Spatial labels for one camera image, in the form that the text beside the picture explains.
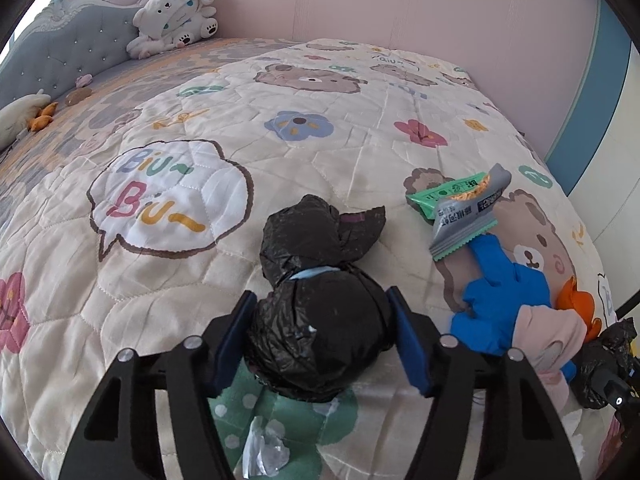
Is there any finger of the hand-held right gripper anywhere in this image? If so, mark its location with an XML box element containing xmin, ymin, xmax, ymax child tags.
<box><xmin>598</xmin><ymin>368</ymin><xmax>632</xmax><ymax>417</ymax></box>

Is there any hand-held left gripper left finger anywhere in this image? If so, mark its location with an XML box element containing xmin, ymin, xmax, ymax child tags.
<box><xmin>59</xmin><ymin>289</ymin><xmax>259</xmax><ymax>480</ymax></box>

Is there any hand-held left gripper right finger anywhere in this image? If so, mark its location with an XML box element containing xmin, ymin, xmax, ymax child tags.
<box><xmin>385</xmin><ymin>284</ymin><xmax>584</xmax><ymax>480</ymax></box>

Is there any black plastic bag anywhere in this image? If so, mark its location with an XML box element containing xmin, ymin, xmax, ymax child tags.
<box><xmin>243</xmin><ymin>193</ymin><xmax>396</xmax><ymax>404</ymax></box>
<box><xmin>569</xmin><ymin>317</ymin><xmax>640</xmax><ymax>411</ymax></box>

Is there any orange peel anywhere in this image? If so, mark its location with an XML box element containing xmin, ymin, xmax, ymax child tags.
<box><xmin>555</xmin><ymin>277</ymin><xmax>604</xmax><ymax>344</ymax></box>

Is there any blue rubber glove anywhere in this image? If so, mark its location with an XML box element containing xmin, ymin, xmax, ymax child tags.
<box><xmin>449</xmin><ymin>233</ymin><xmax>577</xmax><ymax>382</ymax></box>

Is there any green snack packet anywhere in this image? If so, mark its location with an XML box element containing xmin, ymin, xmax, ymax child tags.
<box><xmin>404</xmin><ymin>172</ymin><xmax>489</xmax><ymax>221</ymax></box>

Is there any pink cloth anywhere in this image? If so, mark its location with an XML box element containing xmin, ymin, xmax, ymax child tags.
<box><xmin>514</xmin><ymin>304</ymin><xmax>589</xmax><ymax>407</ymax></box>

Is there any clear crumpled plastic film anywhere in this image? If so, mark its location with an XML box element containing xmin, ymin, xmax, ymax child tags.
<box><xmin>242</xmin><ymin>415</ymin><xmax>291</xmax><ymax>479</ymax></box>

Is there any grey snack packet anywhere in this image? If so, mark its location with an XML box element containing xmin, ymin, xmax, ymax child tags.
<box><xmin>428</xmin><ymin>163</ymin><xmax>514</xmax><ymax>263</ymax></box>

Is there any bear printed quilt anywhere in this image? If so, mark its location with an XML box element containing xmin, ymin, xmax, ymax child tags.
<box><xmin>0</xmin><ymin>37</ymin><xmax>627</xmax><ymax>480</ymax></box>

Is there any white and blue wardrobe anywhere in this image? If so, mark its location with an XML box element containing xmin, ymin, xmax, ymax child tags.
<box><xmin>542</xmin><ymin>0</ymin><xmax>640</xmax><ymax>322</ymax></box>

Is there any grey orange patterned bed sheet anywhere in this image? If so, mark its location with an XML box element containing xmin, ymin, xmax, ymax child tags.
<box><xmin>0</xmin><ymin>37</ymin><xmax>302</xmax><ymax>197</ymax></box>

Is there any small brown plush toy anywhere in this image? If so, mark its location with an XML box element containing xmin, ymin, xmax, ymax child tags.
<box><xmin>63</xmin><ymin>87</ymin><xmax>94</xmax><ymax>107</ymax></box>

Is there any small orange plush toy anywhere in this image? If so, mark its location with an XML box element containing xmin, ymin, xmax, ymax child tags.
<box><xmin>27</xmin><ymin>101</ymin><xmax>60</xmax><ymax>133</ymax></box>

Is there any white goose plush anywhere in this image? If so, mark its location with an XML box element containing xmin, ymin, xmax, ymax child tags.
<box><xmin>0</xmin><ymin>89</ymin><xmax>45</xmax><ymax>149</ymax></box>

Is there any white plush bear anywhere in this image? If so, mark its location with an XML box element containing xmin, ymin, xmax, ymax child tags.
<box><xmin>125</xmin><ymin>0</ymin><xmax>220</xmax><ymax>60</ymax></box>

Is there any grey tufted bed headboard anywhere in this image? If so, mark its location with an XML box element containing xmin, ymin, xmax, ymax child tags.
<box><xmin>0</xmin><ymin>0</ymin><xmax>151</xmax><ymax>112</ymax></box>

